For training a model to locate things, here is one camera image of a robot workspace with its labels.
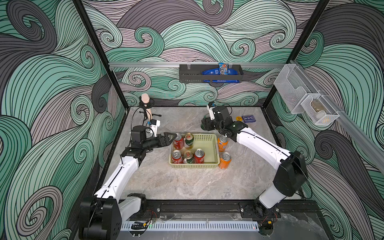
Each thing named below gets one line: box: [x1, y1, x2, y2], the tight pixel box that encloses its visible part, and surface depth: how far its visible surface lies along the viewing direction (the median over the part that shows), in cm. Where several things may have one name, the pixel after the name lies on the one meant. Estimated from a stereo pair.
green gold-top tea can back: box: [185, 132, 194, 146], surface depth 92 cm
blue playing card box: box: [241, 114, 257, 123], surface depth 113 cm
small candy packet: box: [218, 62, 228, 76], surface depth 92 cm
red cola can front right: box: [194, 148, 205, 164], surface depth 84 cm
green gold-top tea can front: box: [183, 150, 194, 164], surface depth 83 cm
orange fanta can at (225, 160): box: [218, 151, 232, 170], surface depth 83 cm
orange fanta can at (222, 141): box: [217, 135, 228, 152], surface depth 90 cm
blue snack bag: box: [202, 68, 241, 83], surface depth 94 cm
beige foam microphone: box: [141, 93, 152, 121], surface depth 89 cm
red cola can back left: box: [173, 132, 184, 150], surface depth 92 cm
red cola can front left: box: [171, 149, 184, 164], surface depth 83 cm
